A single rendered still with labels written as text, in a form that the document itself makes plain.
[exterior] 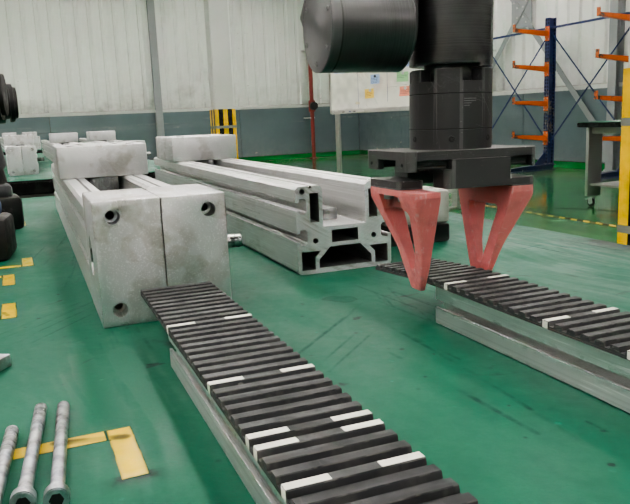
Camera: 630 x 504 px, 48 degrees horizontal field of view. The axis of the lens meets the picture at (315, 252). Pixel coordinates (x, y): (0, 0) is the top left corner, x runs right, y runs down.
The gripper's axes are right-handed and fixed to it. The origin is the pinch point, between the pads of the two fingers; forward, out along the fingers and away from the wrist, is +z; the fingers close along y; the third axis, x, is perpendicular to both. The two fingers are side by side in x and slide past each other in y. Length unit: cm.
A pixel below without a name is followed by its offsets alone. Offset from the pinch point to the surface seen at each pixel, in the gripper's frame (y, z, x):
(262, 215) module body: 4.9, -1.4, -29.6
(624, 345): 2.0, -0.2, 18.6
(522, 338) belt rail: 1.1, 2.0, 9.9
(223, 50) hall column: -250, -118, -1009
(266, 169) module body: -2, -5, -50
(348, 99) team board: -259, -31, -589
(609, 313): -1.8, -0.1, 13.7
